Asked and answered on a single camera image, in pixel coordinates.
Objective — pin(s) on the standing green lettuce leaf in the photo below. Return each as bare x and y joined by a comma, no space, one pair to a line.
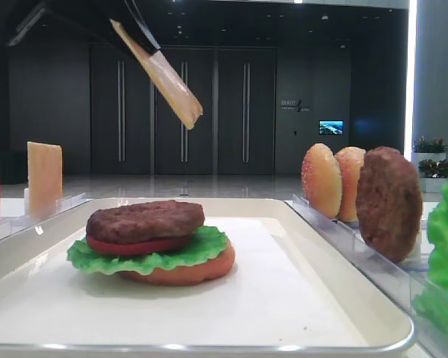
430,303

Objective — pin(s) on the brown meat patty on tray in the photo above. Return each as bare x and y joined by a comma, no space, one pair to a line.
142,222

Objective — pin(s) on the standing sesame bun outer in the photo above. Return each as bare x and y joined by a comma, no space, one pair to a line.
321,180

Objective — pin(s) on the white metal tray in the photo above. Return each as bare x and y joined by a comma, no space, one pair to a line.
289,294

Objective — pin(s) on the orange cheese slice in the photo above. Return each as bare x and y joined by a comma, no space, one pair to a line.
179,97
45,178

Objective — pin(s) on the standing sesame bun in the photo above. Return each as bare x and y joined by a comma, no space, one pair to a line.
321,180
350,160

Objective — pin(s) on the left clear acrylic rail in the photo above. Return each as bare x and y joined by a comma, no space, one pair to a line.
14,224

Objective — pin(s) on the standing orange cheese slice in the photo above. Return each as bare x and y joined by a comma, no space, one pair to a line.
45,178

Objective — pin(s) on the wall monitor screen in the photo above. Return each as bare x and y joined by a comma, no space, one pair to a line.
330,127

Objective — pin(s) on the right clear acrylic rail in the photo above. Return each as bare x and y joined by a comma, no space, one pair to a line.
401,286

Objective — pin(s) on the green lettuce leaf on tray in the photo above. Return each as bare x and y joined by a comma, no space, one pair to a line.
206,243

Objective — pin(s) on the standing brown meat patty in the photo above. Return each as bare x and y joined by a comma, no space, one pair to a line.
389,203

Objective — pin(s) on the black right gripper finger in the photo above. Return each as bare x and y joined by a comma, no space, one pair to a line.
140,31

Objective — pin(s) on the red tomato slice on tray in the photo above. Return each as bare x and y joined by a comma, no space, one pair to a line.
138,248

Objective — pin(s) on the standing sesame bun inner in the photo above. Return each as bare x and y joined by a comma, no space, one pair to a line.
350,160

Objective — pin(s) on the bottom bun on tray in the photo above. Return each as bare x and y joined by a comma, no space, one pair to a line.
212,269

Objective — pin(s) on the clear acrylic rail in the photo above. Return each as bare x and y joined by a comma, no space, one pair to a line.
14,224
401,286

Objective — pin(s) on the potted plants planter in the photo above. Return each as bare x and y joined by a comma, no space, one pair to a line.
429,156

